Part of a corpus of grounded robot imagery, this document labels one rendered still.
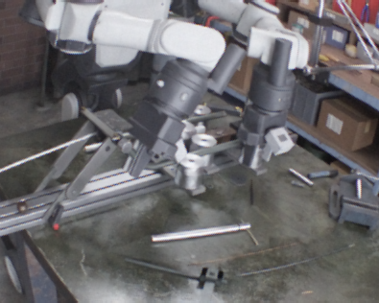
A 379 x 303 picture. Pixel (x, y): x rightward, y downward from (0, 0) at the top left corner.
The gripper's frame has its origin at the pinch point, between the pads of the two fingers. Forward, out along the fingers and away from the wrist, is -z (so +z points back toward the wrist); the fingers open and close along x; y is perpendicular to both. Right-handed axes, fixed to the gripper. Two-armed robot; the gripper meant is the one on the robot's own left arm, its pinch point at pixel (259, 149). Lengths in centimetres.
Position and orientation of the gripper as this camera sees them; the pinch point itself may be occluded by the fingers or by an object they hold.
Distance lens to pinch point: 105.2
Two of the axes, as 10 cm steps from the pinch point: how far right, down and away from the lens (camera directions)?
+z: 1.5, -8.7, -4.8
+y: 6.5, 4.5, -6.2
